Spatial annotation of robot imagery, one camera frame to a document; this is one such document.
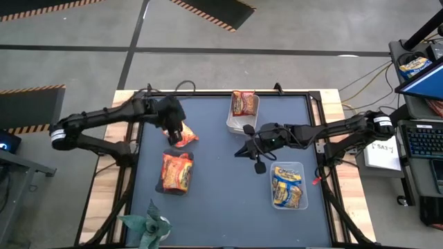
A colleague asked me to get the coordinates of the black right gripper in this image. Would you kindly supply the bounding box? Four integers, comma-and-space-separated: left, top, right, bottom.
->
234, 122, 297, 175

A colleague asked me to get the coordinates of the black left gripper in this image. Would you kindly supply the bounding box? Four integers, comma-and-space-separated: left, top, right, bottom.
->
157, 95, 187, 147

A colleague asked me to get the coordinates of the orange noodle packet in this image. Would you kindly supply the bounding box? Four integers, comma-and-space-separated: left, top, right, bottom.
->
161, 152, 194, 194
230, 90, 257, 118
161, 120, 200, 149

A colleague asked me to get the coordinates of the clear plastic container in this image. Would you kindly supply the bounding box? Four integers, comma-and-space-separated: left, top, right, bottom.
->
226, 92, 260, 136
269, 160, 309, 211

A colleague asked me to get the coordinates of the blue noodle packet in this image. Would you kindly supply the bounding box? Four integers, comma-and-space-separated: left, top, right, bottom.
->
273, 167, 302, 187
398, 57, 433, 80
272, 181, 304, 209

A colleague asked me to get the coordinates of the blue table mat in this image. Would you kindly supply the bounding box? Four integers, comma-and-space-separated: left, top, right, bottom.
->
125, 95, 333, 248

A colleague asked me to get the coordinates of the black plastic tray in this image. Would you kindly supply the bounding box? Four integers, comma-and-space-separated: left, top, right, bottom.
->
154, 147, 195, 196

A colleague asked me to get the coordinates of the teal artificial plant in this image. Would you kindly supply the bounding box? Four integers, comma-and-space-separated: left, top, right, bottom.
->
117, 199, 173, 249

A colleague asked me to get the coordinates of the white paper sign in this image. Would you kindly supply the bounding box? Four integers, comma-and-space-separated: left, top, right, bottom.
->
363, 136, 402, 172

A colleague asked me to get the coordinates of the black floor mat striped edge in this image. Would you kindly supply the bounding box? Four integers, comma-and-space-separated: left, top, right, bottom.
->
168, 0, 257, 33
0, 84, 66, 135
0, 0, 105, 23

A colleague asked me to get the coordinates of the grey equipment cart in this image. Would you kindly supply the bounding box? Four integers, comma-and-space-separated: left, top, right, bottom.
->
388, 39, 443, 199

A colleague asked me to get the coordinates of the grey side table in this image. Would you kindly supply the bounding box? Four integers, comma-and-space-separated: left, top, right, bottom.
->
0, 148, 57, 247

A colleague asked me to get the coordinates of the black computer tower blue light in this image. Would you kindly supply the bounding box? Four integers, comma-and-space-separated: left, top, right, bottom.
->
0, 129, 22, 155

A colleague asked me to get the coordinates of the black keyboard blue backlight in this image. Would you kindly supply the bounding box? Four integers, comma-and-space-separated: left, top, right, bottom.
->
403, 121, 443, 159

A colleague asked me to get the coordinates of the laptop screen blue display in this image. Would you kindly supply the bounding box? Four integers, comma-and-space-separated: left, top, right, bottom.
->
395, 62, 443, 102

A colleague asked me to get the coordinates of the black box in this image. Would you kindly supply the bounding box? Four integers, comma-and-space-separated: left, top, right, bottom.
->
419, 195, 443, 228

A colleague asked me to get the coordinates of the black pole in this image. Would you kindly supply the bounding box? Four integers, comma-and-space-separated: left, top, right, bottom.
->
403, 8, 443, 51

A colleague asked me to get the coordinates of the yellow floor cable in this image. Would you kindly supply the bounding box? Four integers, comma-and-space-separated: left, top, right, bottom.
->
341, 62, 394, 112

